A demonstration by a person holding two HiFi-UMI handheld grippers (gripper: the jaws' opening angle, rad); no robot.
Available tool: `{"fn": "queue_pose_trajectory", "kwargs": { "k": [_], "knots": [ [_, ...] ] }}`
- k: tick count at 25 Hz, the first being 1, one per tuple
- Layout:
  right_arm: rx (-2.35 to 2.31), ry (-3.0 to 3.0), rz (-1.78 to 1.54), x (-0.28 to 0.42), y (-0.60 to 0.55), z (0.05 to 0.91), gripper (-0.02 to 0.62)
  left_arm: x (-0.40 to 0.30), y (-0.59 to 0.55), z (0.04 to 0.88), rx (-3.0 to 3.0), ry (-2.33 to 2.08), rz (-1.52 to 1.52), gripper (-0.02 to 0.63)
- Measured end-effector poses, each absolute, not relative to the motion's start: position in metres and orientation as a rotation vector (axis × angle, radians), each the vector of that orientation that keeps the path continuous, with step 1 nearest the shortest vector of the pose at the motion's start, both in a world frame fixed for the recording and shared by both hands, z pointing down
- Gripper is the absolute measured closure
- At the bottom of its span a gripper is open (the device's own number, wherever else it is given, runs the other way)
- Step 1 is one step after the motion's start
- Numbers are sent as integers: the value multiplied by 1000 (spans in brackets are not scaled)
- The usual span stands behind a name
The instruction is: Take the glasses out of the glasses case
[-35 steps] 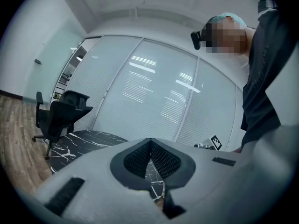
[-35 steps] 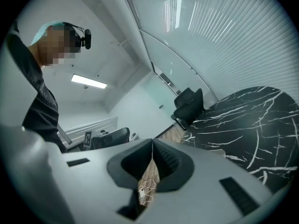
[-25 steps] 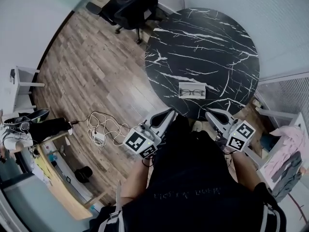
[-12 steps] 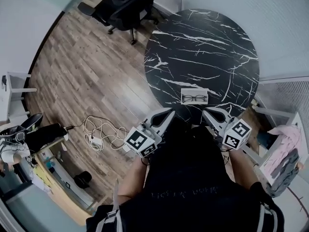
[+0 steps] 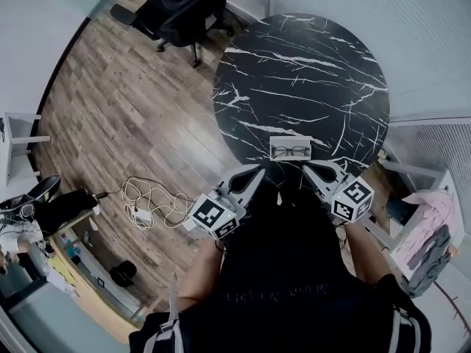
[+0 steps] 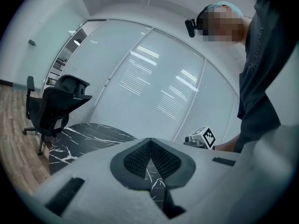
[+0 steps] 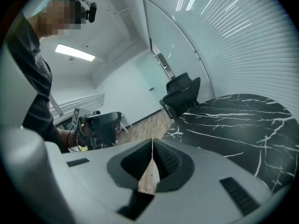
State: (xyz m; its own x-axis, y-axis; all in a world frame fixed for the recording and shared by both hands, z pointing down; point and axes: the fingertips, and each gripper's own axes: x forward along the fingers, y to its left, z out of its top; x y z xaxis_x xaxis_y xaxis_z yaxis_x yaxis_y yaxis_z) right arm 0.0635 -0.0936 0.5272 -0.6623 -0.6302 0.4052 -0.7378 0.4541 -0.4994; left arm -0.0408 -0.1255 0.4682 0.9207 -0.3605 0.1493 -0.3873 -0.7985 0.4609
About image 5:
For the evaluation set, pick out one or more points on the black office chair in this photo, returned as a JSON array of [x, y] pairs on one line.
[[184, 9]]

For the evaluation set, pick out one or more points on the black round bin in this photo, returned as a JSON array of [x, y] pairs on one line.
[[123, 273]]

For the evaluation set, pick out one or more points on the person's left forearm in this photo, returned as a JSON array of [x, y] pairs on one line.
[[200, 274]]

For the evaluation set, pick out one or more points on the small white side table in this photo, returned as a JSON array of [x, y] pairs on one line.
[[20, 142]]

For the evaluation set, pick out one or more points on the light wooden desk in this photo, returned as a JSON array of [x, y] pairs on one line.
[[92, 289]]

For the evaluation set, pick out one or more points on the person's right forearm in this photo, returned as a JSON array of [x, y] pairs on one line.
[[368, 252]]

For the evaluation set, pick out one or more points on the pink cloth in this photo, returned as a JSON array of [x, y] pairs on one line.
[[430, 215]]

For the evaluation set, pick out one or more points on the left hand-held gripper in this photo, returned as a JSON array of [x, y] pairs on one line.
[[213, 215]]

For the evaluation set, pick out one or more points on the white tray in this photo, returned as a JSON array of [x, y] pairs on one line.
[[290, 140]]

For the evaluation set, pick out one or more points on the white power adapter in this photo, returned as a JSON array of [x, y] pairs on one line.
[[140, 215]]

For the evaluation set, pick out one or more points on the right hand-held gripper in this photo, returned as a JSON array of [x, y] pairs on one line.
[[351, 200]]

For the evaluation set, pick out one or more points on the grey cloth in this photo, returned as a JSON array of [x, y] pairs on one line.
[[428, 263]]

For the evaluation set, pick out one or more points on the black-framed eyeglasses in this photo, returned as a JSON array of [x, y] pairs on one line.
[[290, 152]]

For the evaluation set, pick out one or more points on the yellow cloth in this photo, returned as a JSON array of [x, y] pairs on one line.
[[60, 270]]

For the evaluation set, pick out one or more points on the person's black clothed body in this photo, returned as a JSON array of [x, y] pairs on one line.
[[290, 270]]

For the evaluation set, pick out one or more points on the white window blinds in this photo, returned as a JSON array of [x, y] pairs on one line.
[[434, 149]]

